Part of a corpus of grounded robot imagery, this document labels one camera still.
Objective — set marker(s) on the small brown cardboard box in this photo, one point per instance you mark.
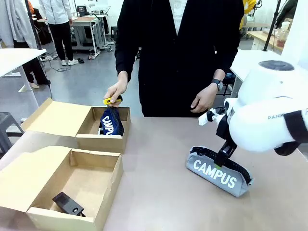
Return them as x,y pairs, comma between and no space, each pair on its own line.
57,118

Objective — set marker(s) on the black wrist watch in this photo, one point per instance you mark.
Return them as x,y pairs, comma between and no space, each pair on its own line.
217,83

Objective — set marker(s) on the person in yellow top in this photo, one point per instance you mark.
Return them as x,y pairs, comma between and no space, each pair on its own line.
247,9

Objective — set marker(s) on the dark plastic stool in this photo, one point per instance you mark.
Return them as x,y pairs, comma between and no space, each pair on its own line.
114,30

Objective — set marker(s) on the person's left forearm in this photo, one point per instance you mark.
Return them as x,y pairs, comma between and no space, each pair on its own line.
226,60

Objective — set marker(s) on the grey stool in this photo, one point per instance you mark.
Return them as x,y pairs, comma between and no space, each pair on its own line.
7,125

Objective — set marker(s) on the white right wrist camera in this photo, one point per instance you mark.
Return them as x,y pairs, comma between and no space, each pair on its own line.
203,119

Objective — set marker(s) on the person in white jacket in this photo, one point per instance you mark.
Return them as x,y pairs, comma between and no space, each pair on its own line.
57,14

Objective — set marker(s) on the person in black cardigan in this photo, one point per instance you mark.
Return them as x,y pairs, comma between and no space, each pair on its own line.
180,60

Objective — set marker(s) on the grey metal workbench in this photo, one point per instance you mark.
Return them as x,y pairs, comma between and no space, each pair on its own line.
84,26

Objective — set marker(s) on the grey CAMPUS pencil case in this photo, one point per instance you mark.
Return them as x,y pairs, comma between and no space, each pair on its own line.
211,178

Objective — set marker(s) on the wooden table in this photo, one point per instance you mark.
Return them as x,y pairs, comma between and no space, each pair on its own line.
260,36

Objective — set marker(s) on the person's right hand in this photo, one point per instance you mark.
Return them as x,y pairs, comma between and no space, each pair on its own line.
118,89

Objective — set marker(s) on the person's left hand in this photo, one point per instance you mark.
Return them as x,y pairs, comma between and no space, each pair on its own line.
204,98

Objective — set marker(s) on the large brown cardboard box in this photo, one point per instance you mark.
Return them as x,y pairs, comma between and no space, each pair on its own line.
96,178

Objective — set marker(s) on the navy blue pencil case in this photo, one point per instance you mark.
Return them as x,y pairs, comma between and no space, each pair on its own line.
109,124

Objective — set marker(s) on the black tripod pole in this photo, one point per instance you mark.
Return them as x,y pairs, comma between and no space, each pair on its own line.
272,26
33,26

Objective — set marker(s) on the white sneaker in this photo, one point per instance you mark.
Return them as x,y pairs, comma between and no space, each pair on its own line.
64,62
72,61

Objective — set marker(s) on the clear plastic bottle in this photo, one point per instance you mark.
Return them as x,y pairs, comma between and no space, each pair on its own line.
285,27

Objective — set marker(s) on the yellow utility knife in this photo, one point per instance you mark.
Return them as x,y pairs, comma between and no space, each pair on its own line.
107,101

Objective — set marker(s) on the white desk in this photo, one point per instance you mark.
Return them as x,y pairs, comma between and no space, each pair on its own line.
16,60

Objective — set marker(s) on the black hanging jacket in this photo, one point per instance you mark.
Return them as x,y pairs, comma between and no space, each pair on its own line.
287,12

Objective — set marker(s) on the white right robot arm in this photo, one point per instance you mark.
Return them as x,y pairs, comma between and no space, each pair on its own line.
260,125

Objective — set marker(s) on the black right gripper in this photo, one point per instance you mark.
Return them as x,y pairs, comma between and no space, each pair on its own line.
222,130

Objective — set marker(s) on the black stapler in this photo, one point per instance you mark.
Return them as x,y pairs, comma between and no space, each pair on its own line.
67,203

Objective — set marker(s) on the black shoes pair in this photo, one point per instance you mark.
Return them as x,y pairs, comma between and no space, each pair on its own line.
81,60

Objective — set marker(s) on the person in grey coat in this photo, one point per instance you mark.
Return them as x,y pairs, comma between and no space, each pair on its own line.
16,21

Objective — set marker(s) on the person's right forearm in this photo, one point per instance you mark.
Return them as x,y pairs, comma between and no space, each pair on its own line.
124,60

